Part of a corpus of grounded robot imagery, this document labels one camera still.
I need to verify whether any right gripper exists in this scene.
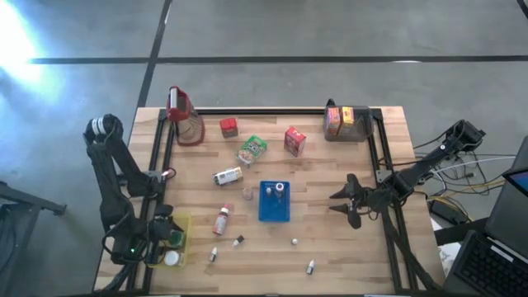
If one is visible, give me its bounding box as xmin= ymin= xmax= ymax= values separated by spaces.
xmin=328 ymin=172 xmax=408 ymax=230

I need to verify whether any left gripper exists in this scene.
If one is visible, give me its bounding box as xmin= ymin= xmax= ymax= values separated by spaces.
xmin=109 ymin=203 xmax=186 ymax=265

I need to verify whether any blue plastic basket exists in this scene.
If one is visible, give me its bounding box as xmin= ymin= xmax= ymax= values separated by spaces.
xmin=257 ymin=179 xmax=291 ymax=224

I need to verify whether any Froot Loops cereal box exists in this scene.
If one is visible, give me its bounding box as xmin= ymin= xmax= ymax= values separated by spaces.
xmin=283 ymin=125 xmax=307 ymax=158

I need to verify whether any orange cereal box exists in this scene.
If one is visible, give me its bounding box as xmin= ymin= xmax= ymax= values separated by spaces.
xmin=325 ymin=106 xmax=342 ymax=136

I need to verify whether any yellow Corn Pops box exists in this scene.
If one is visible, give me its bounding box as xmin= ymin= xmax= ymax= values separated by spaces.
xmin=339 ymin=106 xmax=356 ymax=127

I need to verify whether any yellow plastic bin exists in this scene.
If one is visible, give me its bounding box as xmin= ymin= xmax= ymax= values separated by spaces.
xmin=148 ymin=212 xmax=193 ymax=270

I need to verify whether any red food colouring bottle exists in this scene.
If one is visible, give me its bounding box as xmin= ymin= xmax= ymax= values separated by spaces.
xmin=212 ymin=204 xmax=231 ymax=237

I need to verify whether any clear box of snack boxes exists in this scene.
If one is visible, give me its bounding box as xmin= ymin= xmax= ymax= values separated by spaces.
xmin=323 ymin=105 xmax=375 ymax=144

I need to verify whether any black power brick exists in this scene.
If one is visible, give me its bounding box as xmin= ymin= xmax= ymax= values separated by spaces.
xmin=427 ymin=199 xmax=469 ymax=227

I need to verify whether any Apple Jacks cereal box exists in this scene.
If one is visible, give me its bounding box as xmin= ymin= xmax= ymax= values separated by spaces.
xmin=234 ymin=134 xmax=268 ymax=168

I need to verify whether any smoked paprika tin red lid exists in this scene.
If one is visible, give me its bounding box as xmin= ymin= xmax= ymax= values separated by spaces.
xmin=219 ymin=117 xmax=240 ymax=139

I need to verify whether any black laptop keyboard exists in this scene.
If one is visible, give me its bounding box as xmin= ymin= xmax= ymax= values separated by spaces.
xmin=443 ymin=229 xmax=528 ymax=297

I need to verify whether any black floor stand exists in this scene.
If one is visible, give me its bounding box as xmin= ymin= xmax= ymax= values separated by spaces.
xmin=0 ymin=181 xmax=68 ymax=297

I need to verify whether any laptop with blue screen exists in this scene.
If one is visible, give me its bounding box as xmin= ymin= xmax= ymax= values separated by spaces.
xmin=484 ymin=135 xmax=528 ymax=248

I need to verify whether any steel box grater red handle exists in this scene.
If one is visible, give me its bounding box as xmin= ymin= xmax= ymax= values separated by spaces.
xmin=165 ymin=85 xmax=206 ymax=148

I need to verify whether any black table frame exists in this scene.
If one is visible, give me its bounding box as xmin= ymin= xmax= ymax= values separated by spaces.
xmin=125 ymin=106 xmax=445 ymax=296

